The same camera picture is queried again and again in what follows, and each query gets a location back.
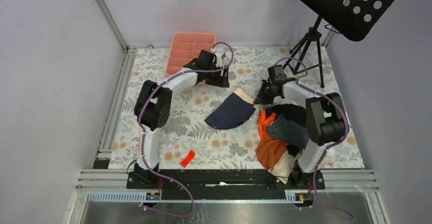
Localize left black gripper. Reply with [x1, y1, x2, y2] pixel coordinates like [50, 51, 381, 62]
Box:
[205, 64, 229, 88]

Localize navy underwear beige waistband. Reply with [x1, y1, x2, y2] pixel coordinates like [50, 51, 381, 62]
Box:
[204, 88, 256, 130]

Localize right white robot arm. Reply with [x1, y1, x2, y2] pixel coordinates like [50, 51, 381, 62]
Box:
[254, 65, 349, 189]

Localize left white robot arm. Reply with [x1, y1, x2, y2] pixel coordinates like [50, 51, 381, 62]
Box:
[133, 50, 229, 189]

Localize pink divided organizer tray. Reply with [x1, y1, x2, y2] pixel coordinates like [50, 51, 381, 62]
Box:
[166, 32, 216, 75]

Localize black garment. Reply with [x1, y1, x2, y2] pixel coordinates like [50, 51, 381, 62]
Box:
[264, 104, 306, 123]

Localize orange garment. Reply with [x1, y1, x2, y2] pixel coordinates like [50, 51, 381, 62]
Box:
[255, 109, 289, 170]

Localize white cream garment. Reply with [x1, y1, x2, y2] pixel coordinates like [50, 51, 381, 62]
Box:
[268, 149, 335, 184]

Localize floral table mat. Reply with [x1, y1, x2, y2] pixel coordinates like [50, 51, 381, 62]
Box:
[107, 46, 365, 170]

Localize small red plastic piece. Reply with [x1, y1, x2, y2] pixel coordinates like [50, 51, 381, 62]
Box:
[180, 150, 196, 168]

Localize black music stand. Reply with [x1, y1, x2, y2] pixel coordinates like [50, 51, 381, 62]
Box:
[283, 0, 413, 89]

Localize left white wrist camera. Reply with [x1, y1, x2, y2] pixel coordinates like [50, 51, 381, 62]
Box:
[211, 49, 226, 67]

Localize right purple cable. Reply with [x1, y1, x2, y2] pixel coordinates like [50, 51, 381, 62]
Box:
[273, 57, 355, 221]

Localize purple cable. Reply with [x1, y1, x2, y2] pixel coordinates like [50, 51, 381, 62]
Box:
[136, 41, 234, 218]
[273, 57, 355, 221]

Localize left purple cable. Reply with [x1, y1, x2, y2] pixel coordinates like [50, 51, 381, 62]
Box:
[136, 41, 234, 218]

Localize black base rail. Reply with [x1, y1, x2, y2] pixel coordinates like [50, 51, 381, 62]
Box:
[126, 168, 325, 201]

